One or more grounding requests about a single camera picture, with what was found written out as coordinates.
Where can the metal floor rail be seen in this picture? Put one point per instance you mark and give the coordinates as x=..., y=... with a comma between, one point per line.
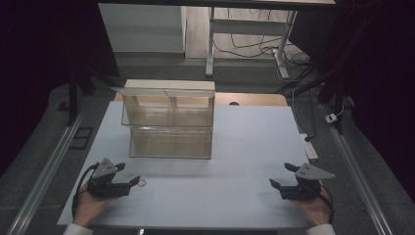
x=355, y=176
x=42, y=176

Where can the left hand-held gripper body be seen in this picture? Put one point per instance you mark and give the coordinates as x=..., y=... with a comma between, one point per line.
x=103, y=187

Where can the person's left hand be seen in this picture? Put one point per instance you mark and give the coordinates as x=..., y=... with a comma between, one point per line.
x=88, y=207

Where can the black stand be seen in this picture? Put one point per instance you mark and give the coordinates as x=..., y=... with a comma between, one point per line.
x=72, y=98

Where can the person's right hand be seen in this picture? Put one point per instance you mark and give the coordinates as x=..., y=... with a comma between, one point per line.
x=313, y=210

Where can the white table mat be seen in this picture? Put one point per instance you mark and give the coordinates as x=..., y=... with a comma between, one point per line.
x=228, y=182

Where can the black floor socket frame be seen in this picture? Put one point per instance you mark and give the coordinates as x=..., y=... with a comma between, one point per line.
x=81, y=137

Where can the white desk frame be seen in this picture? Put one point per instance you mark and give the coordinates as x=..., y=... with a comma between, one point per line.
x=210, y=49

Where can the white cabinet panel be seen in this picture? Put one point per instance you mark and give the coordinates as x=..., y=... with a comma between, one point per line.
x=140, y=29

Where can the small white adapter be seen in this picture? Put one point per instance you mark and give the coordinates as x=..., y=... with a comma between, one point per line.
x=331, y=118

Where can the black plug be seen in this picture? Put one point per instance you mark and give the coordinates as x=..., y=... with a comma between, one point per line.
x=308, y=138

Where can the white power strip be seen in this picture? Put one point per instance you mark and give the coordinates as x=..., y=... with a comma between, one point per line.
x=310, y=150

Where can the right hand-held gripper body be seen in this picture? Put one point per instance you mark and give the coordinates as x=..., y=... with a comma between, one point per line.
x=301, y=189

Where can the clear two-tier storage box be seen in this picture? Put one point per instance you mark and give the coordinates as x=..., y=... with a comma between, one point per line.
x=169, y=130

